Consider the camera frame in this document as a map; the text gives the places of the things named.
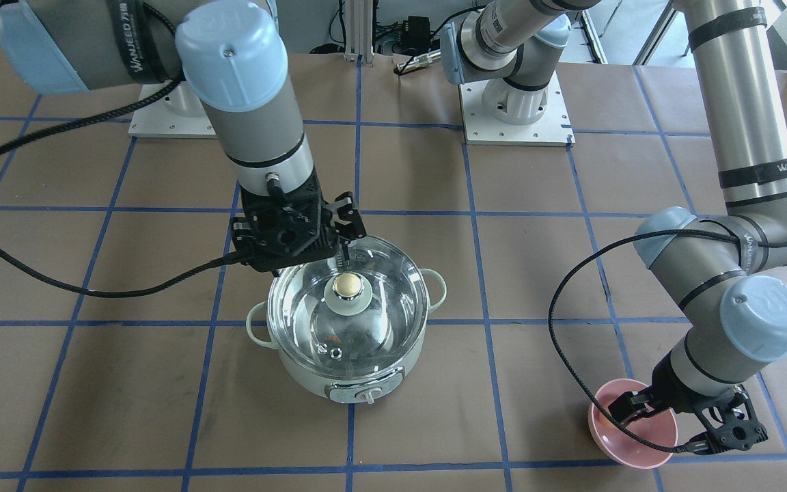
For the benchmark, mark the pink bowl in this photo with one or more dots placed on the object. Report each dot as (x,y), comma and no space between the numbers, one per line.
(660,429)

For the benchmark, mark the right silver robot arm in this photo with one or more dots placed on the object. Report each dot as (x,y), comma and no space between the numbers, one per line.
(232,56)

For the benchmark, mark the glass pot lid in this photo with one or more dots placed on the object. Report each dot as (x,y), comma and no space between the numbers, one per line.
(354,318)

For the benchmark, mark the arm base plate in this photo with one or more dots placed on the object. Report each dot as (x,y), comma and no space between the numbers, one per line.
(497,114)
(179,114)

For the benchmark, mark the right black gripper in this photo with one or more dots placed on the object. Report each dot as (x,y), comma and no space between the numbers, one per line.
(346,217)

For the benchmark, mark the pale green electric pot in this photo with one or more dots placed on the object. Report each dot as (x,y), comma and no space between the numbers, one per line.
(360,391)

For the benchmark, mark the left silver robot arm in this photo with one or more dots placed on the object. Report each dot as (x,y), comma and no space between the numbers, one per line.
(646,139)

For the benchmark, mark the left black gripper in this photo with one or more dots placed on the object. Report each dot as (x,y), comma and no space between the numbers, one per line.
(668,390)

